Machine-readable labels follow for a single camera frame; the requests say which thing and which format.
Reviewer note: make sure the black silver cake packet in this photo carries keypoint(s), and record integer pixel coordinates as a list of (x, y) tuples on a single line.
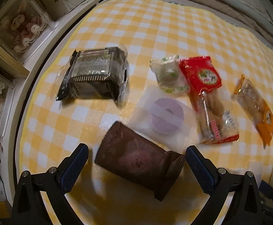
[(100, 73)]

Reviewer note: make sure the dark brown snack packet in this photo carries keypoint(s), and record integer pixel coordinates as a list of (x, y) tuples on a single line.
[(136, 159)]

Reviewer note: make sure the doll in red dress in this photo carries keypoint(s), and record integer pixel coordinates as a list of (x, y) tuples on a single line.
[(23, 26)]

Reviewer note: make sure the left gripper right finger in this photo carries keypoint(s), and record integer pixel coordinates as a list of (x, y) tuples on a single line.
[(245, 206)]

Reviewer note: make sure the red snack packet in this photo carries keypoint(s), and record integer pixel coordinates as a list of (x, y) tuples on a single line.
[(210, 100)]

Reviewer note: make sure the orange cracker packet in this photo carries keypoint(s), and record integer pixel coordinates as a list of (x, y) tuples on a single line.
[(256, 108)]

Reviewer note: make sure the wooden bedside shelf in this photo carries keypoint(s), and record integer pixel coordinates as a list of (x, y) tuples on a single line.
[(21, 72)]

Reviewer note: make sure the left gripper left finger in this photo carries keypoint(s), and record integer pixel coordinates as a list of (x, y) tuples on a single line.
[(28, 205)]

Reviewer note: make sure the small green white candy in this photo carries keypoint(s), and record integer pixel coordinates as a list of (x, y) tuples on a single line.
[(168, 75)]

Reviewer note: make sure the white box on shelf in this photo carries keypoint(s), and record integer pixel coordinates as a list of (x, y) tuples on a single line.
[(62, 7)]

